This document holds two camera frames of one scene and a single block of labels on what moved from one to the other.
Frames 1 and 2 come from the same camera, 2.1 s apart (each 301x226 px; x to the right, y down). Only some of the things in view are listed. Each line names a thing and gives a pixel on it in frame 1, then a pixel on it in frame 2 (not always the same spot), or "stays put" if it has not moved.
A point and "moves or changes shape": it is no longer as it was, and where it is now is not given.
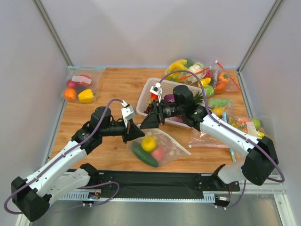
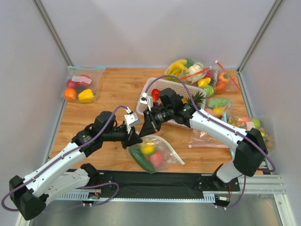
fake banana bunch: [178, 65] stays put
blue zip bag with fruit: [81, 84] stays put
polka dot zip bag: [158, 148] moves or changes shape
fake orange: [70, 94] stays put
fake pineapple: [197, 99] stays put
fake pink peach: [158, 153] → [157, 158]
